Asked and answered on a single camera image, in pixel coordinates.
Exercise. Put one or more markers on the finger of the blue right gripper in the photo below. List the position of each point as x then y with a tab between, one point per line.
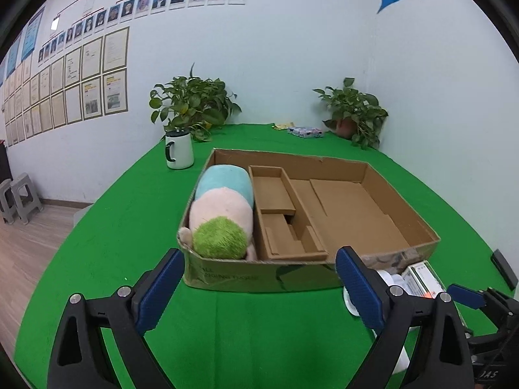
466	296

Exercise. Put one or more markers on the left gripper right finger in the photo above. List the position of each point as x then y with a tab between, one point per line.
441	357

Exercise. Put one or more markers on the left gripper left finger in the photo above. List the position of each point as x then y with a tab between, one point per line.
79	357

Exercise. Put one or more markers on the white green carton box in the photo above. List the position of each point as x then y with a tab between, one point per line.
422	281

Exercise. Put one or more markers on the grey plastic stool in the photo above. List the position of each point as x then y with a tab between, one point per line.
19	197

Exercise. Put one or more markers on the plush toy green hair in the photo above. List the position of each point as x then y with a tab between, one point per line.
220	218

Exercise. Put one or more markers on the right potted green plant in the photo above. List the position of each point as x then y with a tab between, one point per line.
355	115

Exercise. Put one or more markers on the potted green plant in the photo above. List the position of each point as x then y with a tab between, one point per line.
192	103
355	115

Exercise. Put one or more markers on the large open cardboard box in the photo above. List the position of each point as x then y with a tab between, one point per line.
350	203

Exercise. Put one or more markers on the white enamel mug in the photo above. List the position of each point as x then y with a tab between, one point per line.
178	149

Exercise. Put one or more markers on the yellow item on table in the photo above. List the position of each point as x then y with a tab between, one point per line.
283	126

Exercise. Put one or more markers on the left potted green plant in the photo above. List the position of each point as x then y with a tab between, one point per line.
192	103

